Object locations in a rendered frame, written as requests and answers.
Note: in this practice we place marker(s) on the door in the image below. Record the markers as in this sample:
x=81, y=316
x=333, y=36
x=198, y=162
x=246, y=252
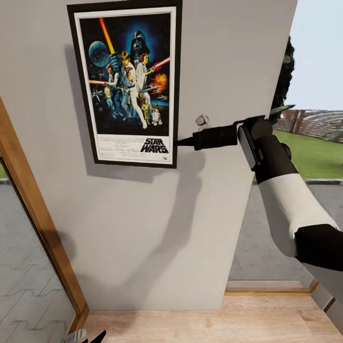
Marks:
x=40, y=298

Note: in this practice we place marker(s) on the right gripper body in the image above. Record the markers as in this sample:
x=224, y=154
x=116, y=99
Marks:
x=208, y=138

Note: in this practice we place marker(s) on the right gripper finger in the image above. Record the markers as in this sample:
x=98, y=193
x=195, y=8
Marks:
x=185, y=142

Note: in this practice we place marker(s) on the poster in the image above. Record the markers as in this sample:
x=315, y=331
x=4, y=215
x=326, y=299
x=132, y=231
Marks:
x=128, y=55

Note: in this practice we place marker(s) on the fixed window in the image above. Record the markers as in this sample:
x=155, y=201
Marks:
x=306, y=115

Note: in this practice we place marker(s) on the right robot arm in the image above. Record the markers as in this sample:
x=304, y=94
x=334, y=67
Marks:
x=299, y=226

